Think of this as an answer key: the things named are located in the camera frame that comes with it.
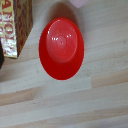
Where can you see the dark object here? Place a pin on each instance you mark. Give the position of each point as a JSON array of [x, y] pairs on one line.
[[1, 56]]

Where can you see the pink object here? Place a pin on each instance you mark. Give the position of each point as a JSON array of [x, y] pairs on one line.
[[78, 2]]

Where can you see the red plastic bowl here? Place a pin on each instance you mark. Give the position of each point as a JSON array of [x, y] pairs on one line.
[[61, 50]]

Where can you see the red yellow cardboard box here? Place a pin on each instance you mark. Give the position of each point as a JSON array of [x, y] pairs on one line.
[[15, 23]]

